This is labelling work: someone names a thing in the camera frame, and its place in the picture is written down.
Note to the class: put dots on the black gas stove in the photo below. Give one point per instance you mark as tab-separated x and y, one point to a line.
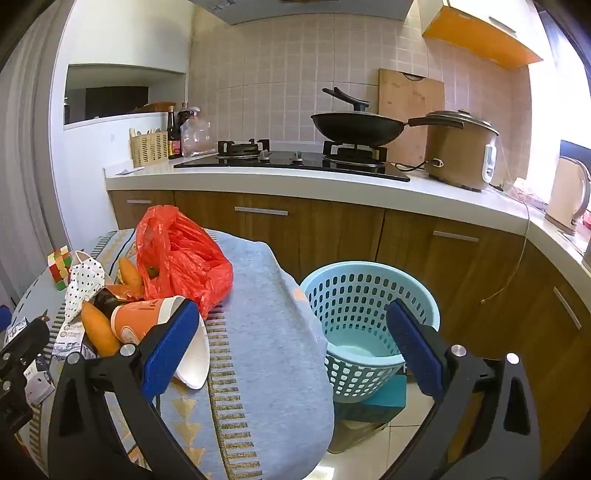
286	159

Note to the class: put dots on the white paper slip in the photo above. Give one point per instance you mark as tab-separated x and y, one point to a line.
127	171

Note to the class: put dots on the wooden cutting board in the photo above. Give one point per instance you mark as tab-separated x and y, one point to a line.
411	97

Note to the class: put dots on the orange paper cup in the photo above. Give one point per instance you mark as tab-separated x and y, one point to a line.
138	318

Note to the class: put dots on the polka dot face mask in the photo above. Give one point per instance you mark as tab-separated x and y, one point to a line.
85	281

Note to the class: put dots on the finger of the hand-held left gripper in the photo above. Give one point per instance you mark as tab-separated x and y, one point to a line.
32	337
4	318

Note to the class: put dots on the white paper plate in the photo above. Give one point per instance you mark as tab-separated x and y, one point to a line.
196	364

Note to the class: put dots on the patterned blue tablecloth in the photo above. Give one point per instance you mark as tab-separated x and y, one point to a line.
268	323

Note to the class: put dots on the white printed packet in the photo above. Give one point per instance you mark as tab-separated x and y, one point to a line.
67	339

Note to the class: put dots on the clear plastic bottle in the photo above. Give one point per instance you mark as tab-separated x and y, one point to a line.
196	136

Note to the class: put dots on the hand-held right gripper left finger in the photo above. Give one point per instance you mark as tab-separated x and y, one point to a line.
168	341

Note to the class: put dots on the range hood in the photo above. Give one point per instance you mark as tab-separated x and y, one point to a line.
300	11

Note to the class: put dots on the narrow wooden cabinet door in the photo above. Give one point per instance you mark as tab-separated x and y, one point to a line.
138	212

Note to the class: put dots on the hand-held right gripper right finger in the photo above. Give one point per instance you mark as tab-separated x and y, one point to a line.
415	346

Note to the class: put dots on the teal stool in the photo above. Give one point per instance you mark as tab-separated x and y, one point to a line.
383	394

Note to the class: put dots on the brown rice cooker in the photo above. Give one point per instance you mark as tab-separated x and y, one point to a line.
455	152

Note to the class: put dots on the orange carrot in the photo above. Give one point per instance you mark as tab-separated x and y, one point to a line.
127	274
99	330

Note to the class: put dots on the colourful puzzle cube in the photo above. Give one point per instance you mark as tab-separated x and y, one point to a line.
60	267

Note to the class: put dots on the red plastic bag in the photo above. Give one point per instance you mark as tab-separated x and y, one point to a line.
184	258

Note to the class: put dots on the orange wall cabinet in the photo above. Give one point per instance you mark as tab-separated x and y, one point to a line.
480	41

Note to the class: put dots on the black wok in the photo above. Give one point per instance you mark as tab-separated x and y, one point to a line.
355	127

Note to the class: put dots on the dark sauce bottle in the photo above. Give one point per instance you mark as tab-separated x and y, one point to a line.
174	138

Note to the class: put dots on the beige utensil basket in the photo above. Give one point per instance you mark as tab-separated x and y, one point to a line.
147	150

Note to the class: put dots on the cream electric kettle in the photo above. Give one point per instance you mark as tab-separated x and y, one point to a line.
565	194

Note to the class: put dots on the light blue plastic basket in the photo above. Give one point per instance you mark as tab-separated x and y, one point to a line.
341	295

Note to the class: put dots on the wide wooden cabinet door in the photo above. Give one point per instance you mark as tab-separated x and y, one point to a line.
300	230

